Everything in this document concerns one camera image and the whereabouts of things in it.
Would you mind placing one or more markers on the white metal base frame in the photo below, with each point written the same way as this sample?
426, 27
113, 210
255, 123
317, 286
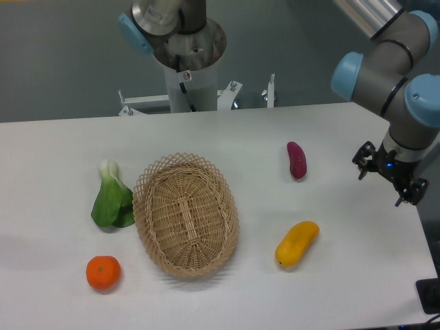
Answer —
227, 99

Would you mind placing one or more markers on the orange tangerine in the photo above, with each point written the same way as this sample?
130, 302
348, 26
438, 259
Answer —
103, 272

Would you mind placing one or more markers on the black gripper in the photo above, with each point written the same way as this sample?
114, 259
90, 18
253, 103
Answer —
387, 160

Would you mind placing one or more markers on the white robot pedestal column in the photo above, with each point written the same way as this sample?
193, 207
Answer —
192, 90

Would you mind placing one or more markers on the purple sweet potato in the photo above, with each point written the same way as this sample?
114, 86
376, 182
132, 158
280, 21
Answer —
297, 160

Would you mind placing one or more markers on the yellow mango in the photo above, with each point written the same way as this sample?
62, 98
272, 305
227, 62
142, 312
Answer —
296, 242

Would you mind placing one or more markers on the green bok choy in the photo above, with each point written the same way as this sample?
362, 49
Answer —
114, 202

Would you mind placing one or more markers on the black device at table corner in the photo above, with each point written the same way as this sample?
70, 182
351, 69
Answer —
428, 291

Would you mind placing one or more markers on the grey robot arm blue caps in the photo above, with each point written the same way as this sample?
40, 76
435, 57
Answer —
188, 45

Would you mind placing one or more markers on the woven wicker basket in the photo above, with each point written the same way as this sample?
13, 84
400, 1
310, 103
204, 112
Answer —
185, 215

